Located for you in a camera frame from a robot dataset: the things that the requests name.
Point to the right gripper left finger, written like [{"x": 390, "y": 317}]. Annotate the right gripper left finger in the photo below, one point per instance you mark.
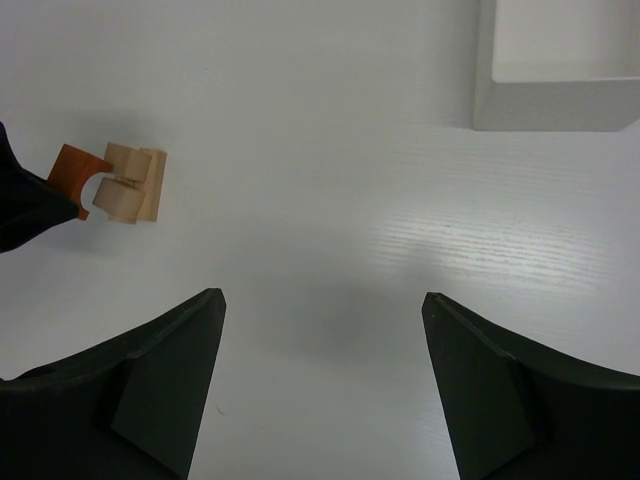
[{"x": 167, "y": 375}]

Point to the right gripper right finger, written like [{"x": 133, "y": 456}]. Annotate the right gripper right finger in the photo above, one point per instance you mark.
[{"x": 485, "y": 402}]

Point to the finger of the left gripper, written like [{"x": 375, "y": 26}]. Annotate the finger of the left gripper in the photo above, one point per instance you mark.
[{"x": 29, "y": 207}]

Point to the dark red arch block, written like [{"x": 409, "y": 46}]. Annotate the dark red arch block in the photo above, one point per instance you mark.
[{"x": 71, "y": 171}]

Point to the light wood cube block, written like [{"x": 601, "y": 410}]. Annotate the light wood cube block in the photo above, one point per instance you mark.
[{"x": 120, "y": 201}]

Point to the white perforated box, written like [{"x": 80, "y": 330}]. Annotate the white perforated box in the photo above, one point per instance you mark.
[{"x": 557, "y": 66}]

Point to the light pentagon wood block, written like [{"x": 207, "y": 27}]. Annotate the light pentagon wood block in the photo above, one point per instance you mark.
[{"x": 128, "y": 164}]

